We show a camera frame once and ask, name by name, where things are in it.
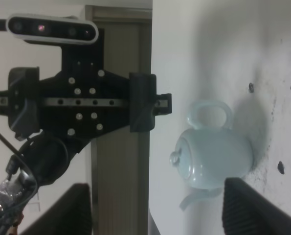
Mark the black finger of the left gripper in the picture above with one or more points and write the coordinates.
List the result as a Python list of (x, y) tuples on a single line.
[(143, 95), (24, 100)]

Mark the grey wrist depth camera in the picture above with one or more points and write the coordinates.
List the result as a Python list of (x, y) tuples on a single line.
[(49, 29)]

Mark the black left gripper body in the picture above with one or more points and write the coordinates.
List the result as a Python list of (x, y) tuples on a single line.
[(70, 101)]

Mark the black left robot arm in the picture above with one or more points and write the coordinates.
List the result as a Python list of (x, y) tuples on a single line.
[(43, 158)]

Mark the light blue porcelain teapot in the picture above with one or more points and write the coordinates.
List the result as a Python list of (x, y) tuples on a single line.
[(206, 156)]

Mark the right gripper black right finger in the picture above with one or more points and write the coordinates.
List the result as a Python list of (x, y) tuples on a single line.
[(246, 212)]

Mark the beige door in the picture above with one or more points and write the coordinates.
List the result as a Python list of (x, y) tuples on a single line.
[(120, 154)]

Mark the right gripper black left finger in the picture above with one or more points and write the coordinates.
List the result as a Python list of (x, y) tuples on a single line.
[(70, 215)]

